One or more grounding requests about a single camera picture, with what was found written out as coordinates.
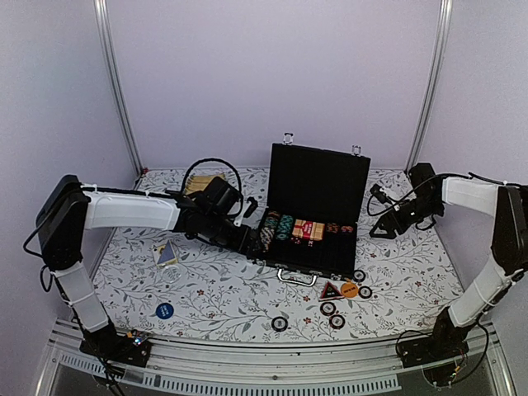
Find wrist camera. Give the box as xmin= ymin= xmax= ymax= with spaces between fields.
xmin=233 ymin=197 xmax=258 ymax=227
xmin=370 ymin=183 xmax=397 ymax=204

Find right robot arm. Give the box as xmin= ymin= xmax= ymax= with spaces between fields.
xmin=367 ymin=163 xmax=527 ymax=360

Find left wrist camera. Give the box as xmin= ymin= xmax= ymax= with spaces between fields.
xmin=233 ymin=197 xmax=258 ymax=227

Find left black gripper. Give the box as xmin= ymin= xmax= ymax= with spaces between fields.
xmin=203 ymin=211 xmax=266 ymax=257

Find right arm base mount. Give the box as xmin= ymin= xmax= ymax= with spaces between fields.
xmin=395 ymin=330 xmax=469 ymax=368

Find black poker set case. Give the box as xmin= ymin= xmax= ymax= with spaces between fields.
xmin=248 ymin=133 xmax=370 ymax=280

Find salmon black chip stack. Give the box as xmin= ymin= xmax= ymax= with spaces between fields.
xmin=327 ymin=223 xmax=340 ymax=233

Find black poker chip right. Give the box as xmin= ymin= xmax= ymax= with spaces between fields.
xmin=358 ymin=285 xmax=373 ymax=299

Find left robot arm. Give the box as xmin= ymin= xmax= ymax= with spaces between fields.
xmin=35 ymin=175 xmax=257 ymax=358

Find blue round button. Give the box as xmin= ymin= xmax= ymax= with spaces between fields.
xmin=155 ymin=303 xmax=174 ymax=320

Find red black poker chip front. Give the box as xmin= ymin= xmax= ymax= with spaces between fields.
xmin=329 ymin=314 xmax=346 ymax=329

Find right aluminium frame post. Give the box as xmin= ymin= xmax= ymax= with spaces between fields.
xmin=405 ymin=0 xmax=453 ymax=172

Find front aluminium rail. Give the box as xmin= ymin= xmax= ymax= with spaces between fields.
xmin=35 ymin=320 xmax=521 ymax=395

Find orange round button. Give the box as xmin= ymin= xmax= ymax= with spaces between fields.
xmin=340 ymin=282 xmax=359 ymax=299

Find woven bamboo tray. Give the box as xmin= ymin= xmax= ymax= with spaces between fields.
xmin=184 ymin=173 xmax=226 ymax=195

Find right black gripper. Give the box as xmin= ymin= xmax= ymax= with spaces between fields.
xmin=370 ymin=196 xmax=443 ymax=240

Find black poker chip front left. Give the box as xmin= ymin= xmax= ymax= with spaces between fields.
xmin=271 ymin=316 xmax=288 ymax=332

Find black poker chip near case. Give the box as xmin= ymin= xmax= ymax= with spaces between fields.
xmin=352 ymin=270 xmax=366 ymax=283

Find black triangular all-in button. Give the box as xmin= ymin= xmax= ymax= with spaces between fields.
xmin=319 ymin=281 xmax=344 ymax=301

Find blue tan chip stack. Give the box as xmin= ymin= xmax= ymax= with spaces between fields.
xmin=259 ymin=211 xmax=281 ymax=252

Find aluminium frame post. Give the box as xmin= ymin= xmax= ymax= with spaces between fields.
xmin=93 ymin=0 xmax=144 ymax=176
xmin=405 ymin=0 xmax=453 ymax=172

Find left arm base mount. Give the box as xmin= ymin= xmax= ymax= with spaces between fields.
xmin=79 ymin=328 xmax=153 ymax=368

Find left aluminium frame post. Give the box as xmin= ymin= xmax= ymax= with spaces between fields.
xmin=93 ymin=0 xmax=144 ymax=176

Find green blue chip stack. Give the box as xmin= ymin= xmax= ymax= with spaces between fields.
xmin=275 ymin=214 xmax=295 ymax=241

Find blue playing card deck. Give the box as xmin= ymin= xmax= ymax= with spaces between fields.
xmin=152 ymin=240 xmax=178 ymax=268

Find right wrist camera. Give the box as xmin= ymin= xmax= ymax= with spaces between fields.
xmin=370 ymin=183 xmax=397 ymax=204

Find red black poker chip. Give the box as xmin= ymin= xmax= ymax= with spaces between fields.
xmin=320 ymin=301 xmax=337 ymax=316
xmin=329 ymin=314 xmax=346 ymax=329

